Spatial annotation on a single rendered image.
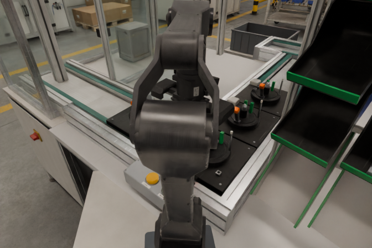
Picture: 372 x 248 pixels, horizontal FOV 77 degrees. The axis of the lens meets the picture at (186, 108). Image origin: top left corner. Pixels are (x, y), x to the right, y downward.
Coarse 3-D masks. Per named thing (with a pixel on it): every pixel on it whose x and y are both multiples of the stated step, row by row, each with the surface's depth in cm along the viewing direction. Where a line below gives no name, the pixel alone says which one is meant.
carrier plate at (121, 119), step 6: (126, 108) 107; (120, 114) 104; (126, 114) 104; (108, 120) 100; (114, 120) 100; (120, 120) 100; (126, 120) 100; (114, 126) 98; (120, 126) 96; (126, 126) 96; (126, 132) 93
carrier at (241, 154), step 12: (228, 144) 84; (240, 144) 87; (216, 156) 80; (228, 156) 80; (240, 156) 82; (216, 168) 78; (228, 168) 78; (240, 168) 78; (204, 180) 74; (216, 180) 74; (228, 180) 74; (216, 192) 72
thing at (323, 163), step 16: (304, 96) 61; (320, 96) 60; (368, 96) 49; (288, 112) 58; (304, 112) 59; (320, 112) 57; (336, 112) 56; (352, 112) 55; (288, 128) 57; (304, 128) 56; (320, 128) 55; (336, 128) 54; (352, 128) 52; (288, 144) 54; (304, 144) 54; (320, 144) 53; (336, 144) 52; (320, 160) 49
